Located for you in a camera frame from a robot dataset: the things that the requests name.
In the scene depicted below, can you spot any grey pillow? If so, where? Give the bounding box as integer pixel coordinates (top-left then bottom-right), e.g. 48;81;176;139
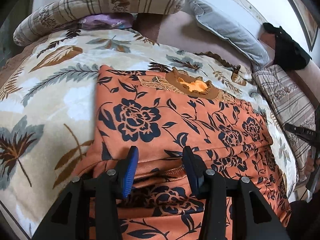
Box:
184;0;270;67

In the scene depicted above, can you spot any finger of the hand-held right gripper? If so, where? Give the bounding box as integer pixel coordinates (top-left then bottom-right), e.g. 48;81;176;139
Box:
284;122;316;143

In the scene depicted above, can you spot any orange floral shirt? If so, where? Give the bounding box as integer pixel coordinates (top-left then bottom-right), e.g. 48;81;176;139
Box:
72;65;293;240

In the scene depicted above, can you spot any leaf print blanket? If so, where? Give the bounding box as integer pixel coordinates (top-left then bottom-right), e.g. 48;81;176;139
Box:
0;25;298;238

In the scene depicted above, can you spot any large framed wall picture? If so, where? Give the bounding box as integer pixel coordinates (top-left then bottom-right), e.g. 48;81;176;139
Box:
274;0;319;53

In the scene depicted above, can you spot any black garment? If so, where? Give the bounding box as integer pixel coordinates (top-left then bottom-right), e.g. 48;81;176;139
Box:
262;22;312;72

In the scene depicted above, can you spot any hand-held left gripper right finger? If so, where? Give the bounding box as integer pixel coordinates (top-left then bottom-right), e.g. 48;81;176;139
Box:
182;146;292;240

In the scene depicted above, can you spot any person's right hand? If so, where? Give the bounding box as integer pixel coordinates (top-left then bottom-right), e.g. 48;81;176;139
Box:
303;152;316;178

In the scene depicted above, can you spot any striped bolster pillow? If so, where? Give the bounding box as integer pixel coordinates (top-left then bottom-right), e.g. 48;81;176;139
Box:
13;0;185;46

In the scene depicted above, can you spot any pink padded bed frame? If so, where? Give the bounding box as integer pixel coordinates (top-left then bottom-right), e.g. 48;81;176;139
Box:
132;11;320;80

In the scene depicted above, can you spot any purple cloth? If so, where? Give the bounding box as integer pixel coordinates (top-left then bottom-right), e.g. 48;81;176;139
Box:
79;14;134;30

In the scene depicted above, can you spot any dark cloth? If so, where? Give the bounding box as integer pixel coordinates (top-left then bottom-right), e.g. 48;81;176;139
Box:
287;200;320;240

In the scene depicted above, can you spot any striped folded blanket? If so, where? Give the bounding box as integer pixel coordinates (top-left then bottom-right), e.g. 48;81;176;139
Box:
251;64;319;180

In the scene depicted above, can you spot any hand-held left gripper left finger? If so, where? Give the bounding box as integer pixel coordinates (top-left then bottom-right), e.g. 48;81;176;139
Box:
32;146;139;240

